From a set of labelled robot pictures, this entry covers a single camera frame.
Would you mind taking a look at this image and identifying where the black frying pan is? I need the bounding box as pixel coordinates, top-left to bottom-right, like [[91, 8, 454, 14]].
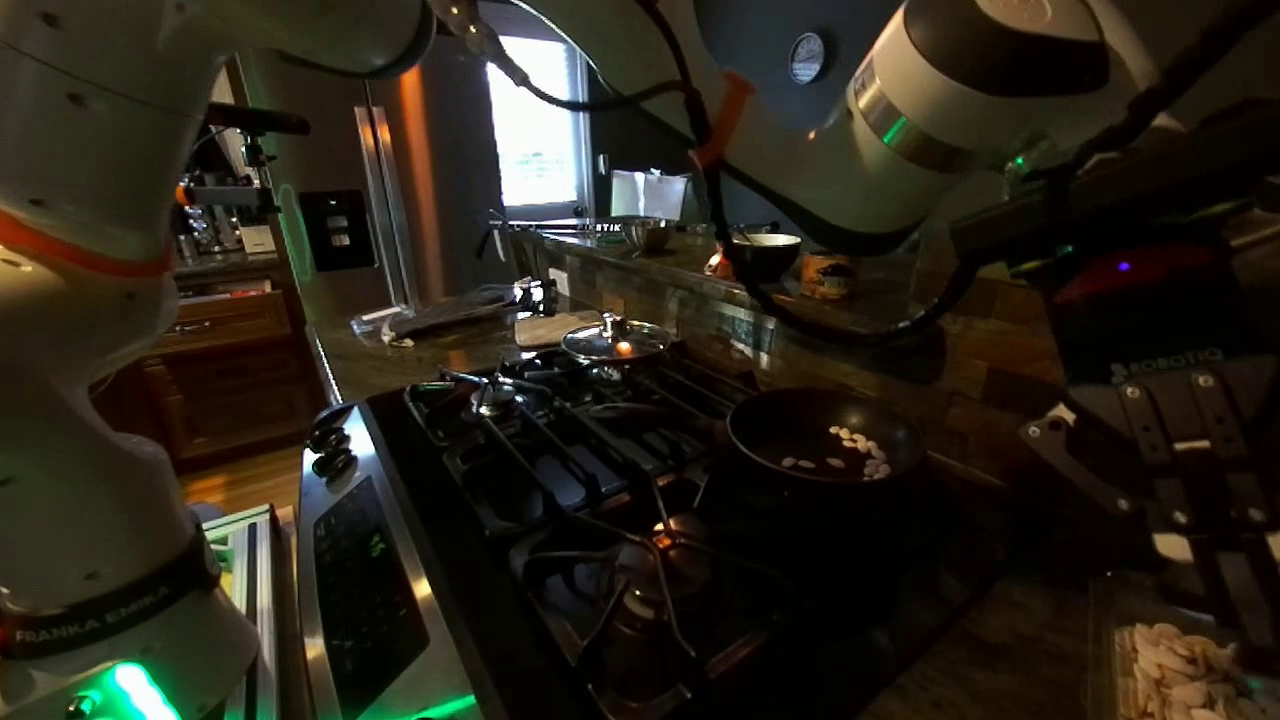
[[724, 386, 933, 494]]

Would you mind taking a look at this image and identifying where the stainless steel mixing bowl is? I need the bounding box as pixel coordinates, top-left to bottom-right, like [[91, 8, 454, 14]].
[[619, 215, 688, 261]]

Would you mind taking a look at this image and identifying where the bright window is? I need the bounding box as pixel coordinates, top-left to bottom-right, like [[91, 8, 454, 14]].
[[484, 29, 591, 220]]

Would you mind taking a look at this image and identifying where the clear glass tray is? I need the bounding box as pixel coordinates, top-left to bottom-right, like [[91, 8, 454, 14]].
[[346, 294, 520, 347]]

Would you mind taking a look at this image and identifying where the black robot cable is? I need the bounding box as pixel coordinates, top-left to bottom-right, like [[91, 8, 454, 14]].
[[438, 0, 964, 354]]

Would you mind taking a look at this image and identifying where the black gas stove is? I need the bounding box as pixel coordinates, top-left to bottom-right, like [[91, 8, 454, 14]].
[[294, 337, 1031, 720]]

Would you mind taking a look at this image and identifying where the black stereo camera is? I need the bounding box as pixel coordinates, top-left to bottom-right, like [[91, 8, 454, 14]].
[[201, 100, 316, 141]]

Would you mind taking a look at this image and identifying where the wooden cabinet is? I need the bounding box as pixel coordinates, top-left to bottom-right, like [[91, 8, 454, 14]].
[[89, 277, 332, 472]]

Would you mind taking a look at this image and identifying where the glass lid steel knob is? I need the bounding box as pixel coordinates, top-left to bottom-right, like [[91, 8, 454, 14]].
[[558, 312, 673, 369]]

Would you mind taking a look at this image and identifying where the metal robot mount frame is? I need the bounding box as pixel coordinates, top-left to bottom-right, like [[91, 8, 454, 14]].
[[197, 501, 294, 720]]

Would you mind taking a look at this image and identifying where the dark wall switch plate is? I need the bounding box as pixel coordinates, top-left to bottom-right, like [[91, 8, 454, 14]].
[[295, 188, 373, 277]]

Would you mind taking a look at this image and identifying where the orange cable strap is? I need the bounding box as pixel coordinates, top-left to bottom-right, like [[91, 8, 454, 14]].
[[688, 74, 760, 176], [0, 205, 182, 290]]

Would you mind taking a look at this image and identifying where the dark bowl white interior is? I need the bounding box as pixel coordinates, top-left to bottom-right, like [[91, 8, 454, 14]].
[[727, 228, 810, 290]]

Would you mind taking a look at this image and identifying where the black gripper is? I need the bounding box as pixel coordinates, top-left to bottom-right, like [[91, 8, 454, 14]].
[[1015, 236, 1280, 661]]

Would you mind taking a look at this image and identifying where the clear container of almonds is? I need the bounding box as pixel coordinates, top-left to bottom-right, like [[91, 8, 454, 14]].
[[1089, 600, 1280, 720]]

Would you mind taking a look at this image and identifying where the black stove knob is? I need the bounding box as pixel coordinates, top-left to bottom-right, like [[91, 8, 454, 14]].
[[314, 439, 363, 489], [303, 396, 361, 449]]

